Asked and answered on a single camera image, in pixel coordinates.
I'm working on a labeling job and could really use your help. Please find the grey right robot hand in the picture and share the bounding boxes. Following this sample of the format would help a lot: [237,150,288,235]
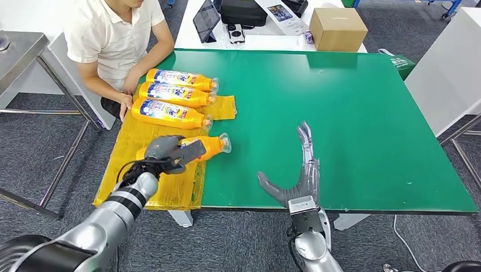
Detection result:
[256,121,321,209]

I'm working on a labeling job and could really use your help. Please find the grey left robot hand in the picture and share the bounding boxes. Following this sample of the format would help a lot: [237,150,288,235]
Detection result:
[144,135,187,160]

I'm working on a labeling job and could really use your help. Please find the person's right hand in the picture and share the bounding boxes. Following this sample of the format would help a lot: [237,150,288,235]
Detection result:
[118,93,134,123]

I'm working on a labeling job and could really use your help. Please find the person's left hand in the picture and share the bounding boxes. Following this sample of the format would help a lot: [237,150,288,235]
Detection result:
[122,67,142,96]

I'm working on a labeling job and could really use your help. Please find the orange detergent bottle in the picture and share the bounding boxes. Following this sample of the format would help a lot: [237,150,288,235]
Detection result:
[131,98,214,131]
[138,82,218,109]
[145,69,220,93]
[135,132,232,164]

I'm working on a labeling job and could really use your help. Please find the person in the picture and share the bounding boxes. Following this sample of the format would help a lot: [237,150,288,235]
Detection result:
[63,0,175,123]

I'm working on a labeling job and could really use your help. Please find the white table foot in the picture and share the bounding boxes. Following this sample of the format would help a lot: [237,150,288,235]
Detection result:
[334,214,371,232]
[168,210,194,228]

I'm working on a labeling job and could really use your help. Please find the black tablet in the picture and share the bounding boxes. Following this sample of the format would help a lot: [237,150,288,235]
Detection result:
[192,0,221,44]

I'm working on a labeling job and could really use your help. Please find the white device with black lenses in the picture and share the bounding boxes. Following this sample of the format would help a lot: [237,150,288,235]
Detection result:
[227,23,246,45]

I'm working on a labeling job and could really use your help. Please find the stainless steel table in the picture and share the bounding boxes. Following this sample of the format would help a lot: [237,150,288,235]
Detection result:
[0,31,102,222]

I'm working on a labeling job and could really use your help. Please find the black carry case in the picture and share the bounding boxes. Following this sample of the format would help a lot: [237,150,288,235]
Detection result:
[220,0,269,28]

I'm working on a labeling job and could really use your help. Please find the brown cardboard box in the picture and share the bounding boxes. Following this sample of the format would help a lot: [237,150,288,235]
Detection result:
[309,7,369,53]

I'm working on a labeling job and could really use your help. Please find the printed paper leaflet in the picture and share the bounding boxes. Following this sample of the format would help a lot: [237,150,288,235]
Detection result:
[255,0,310,36]

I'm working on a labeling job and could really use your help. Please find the black flat case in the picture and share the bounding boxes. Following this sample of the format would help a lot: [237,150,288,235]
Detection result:
[281,0,309,18]

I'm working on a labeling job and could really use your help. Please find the blue wheeled cart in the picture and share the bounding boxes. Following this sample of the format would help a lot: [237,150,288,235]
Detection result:
[426,0,465,19]

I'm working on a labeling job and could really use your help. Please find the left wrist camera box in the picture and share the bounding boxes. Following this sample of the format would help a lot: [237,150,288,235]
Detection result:
[165,139,208,175]

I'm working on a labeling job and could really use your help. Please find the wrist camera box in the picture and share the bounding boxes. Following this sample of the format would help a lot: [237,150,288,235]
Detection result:
[165,139,208,175]
[287,195,324,235]

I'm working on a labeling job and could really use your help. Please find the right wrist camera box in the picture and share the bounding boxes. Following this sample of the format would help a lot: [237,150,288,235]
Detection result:
[287,195,324,235]

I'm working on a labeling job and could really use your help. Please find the white floor cable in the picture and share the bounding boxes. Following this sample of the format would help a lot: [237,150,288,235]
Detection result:
[393,215,427,272]

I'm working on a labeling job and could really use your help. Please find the green bag with white handle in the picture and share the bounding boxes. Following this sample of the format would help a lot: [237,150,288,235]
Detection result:
[378,48,417,80]

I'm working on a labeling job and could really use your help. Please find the steel table leg frame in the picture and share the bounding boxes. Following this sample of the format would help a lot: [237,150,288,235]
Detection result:
[437,114,481,189]

